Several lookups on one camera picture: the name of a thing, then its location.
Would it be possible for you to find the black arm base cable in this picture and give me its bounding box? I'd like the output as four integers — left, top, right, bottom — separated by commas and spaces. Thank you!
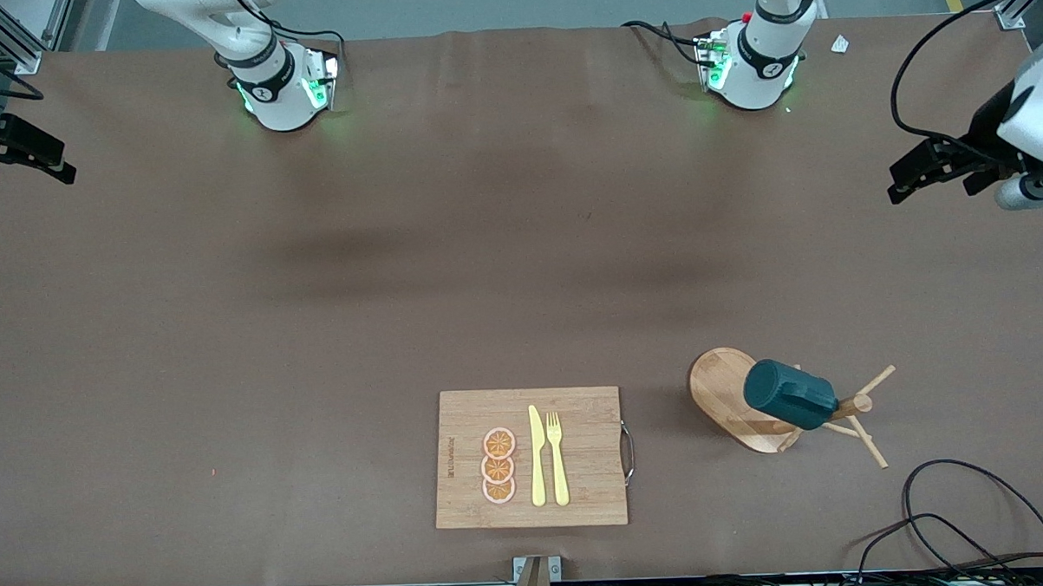
229, 0, 348, 78
621, 17, 709, 69

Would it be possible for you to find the brown table cover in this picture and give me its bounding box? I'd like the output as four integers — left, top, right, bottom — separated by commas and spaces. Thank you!
0, 6, 1043, 586

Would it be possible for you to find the black looped cable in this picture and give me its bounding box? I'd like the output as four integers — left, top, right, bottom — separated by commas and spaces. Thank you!
857, 511, 1010, 586
901, 455, 1043, 576

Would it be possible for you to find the wooden mug tree rack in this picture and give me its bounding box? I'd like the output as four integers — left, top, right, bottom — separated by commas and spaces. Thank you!
687, 341, 902, 477

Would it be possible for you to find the yellow plastic knife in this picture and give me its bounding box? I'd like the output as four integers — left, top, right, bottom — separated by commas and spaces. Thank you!
527, 404, 548, 508

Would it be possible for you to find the black right arm base cable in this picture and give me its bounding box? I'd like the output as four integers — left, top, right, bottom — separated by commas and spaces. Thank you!
229, 0, 348, 78

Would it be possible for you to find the bamboo cutting board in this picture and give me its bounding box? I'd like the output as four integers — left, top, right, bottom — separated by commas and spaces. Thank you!
430, 385, 639, 533

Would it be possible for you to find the metal table bracket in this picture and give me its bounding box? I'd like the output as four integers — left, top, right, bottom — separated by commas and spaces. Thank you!
512, 555, 563, 585

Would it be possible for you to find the black arm wrist cable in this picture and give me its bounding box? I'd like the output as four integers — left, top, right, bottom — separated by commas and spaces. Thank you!
0, 36, 45, 102
887, 0, 1043, 142

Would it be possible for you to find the dark green cup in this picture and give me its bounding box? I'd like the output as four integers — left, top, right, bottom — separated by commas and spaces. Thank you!
741, 356, 840, 433

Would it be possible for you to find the black right arm wrist cable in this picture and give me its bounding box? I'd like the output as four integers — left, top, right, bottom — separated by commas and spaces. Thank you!
0, 36, 45, 102

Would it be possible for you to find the yellow plastic fork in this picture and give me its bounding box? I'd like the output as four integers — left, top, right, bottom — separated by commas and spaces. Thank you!
545, 411, 571, 508

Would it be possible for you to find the black left arm base cable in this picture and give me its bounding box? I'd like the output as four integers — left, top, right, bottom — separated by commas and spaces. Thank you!
621, 17, 709, 69

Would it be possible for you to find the black left arm wrist cable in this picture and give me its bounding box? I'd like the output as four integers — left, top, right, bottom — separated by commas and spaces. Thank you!
887, 0, 1043, 142

